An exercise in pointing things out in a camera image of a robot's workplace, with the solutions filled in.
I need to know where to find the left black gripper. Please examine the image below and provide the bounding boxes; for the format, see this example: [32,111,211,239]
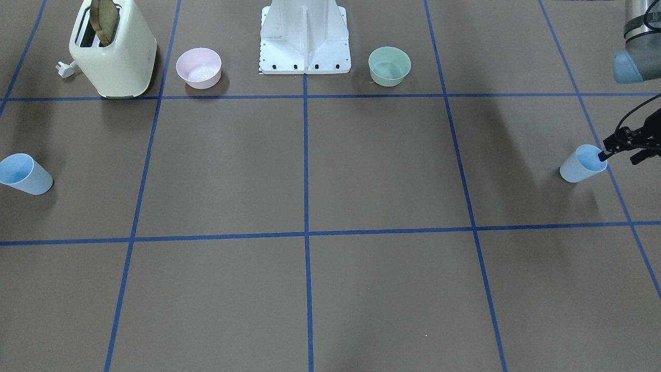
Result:
[597,109,660,165]

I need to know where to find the light blue cup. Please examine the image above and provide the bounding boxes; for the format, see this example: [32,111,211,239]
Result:
[559,144,608,183]
[1,153,54,195]

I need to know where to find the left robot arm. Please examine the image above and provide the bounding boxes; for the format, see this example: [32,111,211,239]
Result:
[597,1,660,165]

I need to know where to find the green bowl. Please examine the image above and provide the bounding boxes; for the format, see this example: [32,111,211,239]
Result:
[368,45,412,87]

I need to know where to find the pink bowl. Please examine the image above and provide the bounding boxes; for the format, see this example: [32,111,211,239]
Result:
[176,48,222,89]

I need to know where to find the cream toaster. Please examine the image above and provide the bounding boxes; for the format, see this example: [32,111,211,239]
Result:
[69,1,158,99]

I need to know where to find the bread slice in toaster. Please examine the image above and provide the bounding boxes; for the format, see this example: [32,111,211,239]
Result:
[89,0,120,47]

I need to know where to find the white toaster plug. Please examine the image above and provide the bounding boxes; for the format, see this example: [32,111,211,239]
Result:
[56,61,77,79]

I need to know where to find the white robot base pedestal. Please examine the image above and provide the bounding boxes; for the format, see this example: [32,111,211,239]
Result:
[258,1,352,75]

